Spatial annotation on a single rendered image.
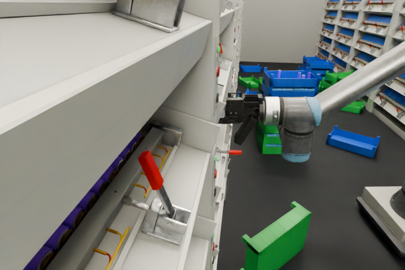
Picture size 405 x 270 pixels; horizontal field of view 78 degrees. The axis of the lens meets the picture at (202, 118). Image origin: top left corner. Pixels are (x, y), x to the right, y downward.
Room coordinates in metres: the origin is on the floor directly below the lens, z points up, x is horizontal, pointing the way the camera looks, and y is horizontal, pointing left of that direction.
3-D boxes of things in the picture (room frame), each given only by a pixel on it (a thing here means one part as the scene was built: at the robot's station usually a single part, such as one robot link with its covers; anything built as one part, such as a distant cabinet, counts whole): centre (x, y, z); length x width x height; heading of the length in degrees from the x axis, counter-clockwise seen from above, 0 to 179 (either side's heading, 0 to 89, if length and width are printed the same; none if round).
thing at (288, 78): (1.58, -0.56, 0.52); 0.30 x 0.20 x 0.08; 89
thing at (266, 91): (1.58, -0.56, 0.44); 0.30 x 0.20 x 0.08; 89
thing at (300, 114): (0.73, -0.30, 0.63); 0.12 x 0.09 x 0.10; 81
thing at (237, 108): (0.75, -0.13, 0.64); 0.12 x 0.08 x 0.09; 81
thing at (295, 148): (0.74, -0.31, 0.52); 0.12 x 0.09 x 0.12; 173
